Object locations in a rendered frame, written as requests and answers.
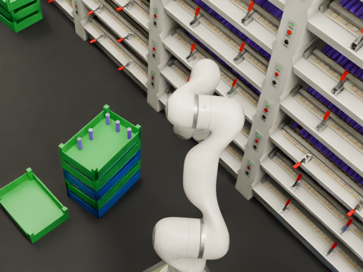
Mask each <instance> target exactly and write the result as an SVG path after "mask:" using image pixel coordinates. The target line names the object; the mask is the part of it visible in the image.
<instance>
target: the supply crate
mask: <svg viewBox="0 0 363 272"><path fill-rule="evenodd" d="M103 109H104V110H103V111H102V112H101V113H100V114H99V115H97V116H96V117H95V118H94V119H93V120H91V121H90V122H89V123H88V124H87V125H86V126H85V127H84V128H82V129H81V130H80V131H79V132H78V133H77V134H76V135H74V136H73V137H72V138H71V139H70V140H69V141H68V142H67V143H66V144H62V143H61V144H60V145H59V146H58V147H59V153H60V157H61V158H62V159H64V160H65V161H67V162H68V163H70V164H71V165H73V166H74V167H75V168H77V169H78V170H80V171H81V172H83V173H84V174H85V175H87V176H88V177H90V178H91V179H92V180H94V181H97V180H98V179H99V178H100V177H101V176H102V175H103V174H104V173H105V172H106V171H107V170H108V169H109V168H110V167H111V166H112V165H113V164H114V163H115V162H116V161H117V160H118V159H119V158H120V157H121V156H122V155H123V154H124V153H125V152H126V151H128V150H129V149H130V148H131V147H132V146H133V145H134V144H135V143H136V142H137V141H138V140H139V139H140V138H141V126H140V125H138V124H137V125H136V126H134V125H133V124H131V123H130V122H128V121H126V120H125V119H123V118H122V117H120V116H118V115H117V114H115V113H114V112H112V111H110V107H109V106H108V105H107V104H106V105H105V106H104V107H103ZM107 113H109V114H110V125H107V124H106V116H105V115H106V114H107ZM117 120H119V121H120V132H116V121H117ZM90 128H92V129H93V140H90V139H89V129H90ZM127 128H131V139H130V140H129V139H128V138H127ZM79 137H80V138H81V139H82V146H83V148H82V149H79V148H78V142H77V138H79Z"/></svg>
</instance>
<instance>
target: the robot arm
mask: <svg viewBox="0 0 363 272"><path fill-rule="evenodd" d="M219 82H220V69H219V67H218V65H217V64H216V63H215V62H214V61H213V60H210V59H202V60H200V61H198V62H197V63H196V64H195V65H194V67H193V69H192V71H191V75H190V78H189V81H188V82H187V83H186V84H184V85H183V86H181V87H180V88H178V89H177V90H175V91H174V92H173V93H172V94H171V96H170V97H169V99H168V100H167V102H166V106H165V114H166V117H167V119H168V121H169V122H170V123H171V124H173V125H174V126H173V131H174V133H175V135H176V136H177V137H179V138H180V139H189V138H193V139H194V140H201V141H202V142H200V143H199V144H197V145H196V146H195V147H193V148H192V149H191V150H189V152H188V154H187V155H186V158H185V162H184V171H183V188H184V192H185V194H186V196H187V198H188V199H189V200H190V202H191V203H192V204H194V205H195V206H196V207H197V208H198V209H199V210H200V211H201V212H202V214H203V218H202V219H193V218H185V217H167V218H164V219H161V220H160V221H158V222H157V223H156V225H155V226H154V228H153V233H152V244H153V247H154V250H155V252H156V253H157V255H158V256H159V257H160V258H161V259H162V260H163V261H164V262H166V263H167V264H168V265H167V266H166V267H164V268H163V269H162V270H161V271H160V272H204V269H205V265H206V260H215V259H219V258H221V257H223V256H224V255H225V254H226V253H227V251H228V250H229V246H230V237H229V232H228V230H227V226H226V224H225V221H224V219H223V217H222V214H221V212H220V209H219V206H218V202H217V196H216V181H217V170H218V162H219V157H220V155H221V153H222V151H223V150H224V148H225V147H226V146H227V145H228V144H229V143H230V142H231V141H232V140H233V139H234V138H235V137H236V136H237V135H238V134H239V133H240V131H241V130H242V128H243V125H244V121H245V113H244V109H243V107H242V106H241V104H240V103H239V102H238V101H236V100H235V99H232V98H228V97H220V96H213V93H214V91H215V89H216V88H217V86H218V85H219Z"/></svg>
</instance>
